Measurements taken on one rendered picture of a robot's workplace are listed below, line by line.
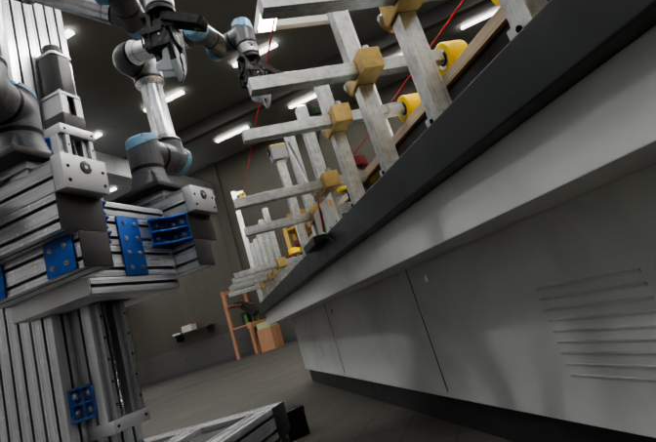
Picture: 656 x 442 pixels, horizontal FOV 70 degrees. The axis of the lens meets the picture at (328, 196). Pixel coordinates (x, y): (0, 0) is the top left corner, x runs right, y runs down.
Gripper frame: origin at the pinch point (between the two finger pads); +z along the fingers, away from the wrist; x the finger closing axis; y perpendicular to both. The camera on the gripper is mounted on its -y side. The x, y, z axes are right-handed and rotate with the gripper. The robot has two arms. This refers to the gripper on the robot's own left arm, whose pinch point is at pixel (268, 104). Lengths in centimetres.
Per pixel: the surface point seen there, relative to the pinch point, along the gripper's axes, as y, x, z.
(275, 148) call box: -16.6, -34.7, 2.0
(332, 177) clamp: -3.2, 20.0, 37.3
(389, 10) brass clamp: 18, 83, 29
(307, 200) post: -11.0, -11.3, 34.4
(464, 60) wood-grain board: -6, 77, 34
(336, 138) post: 3.2, 36.6, 31.9
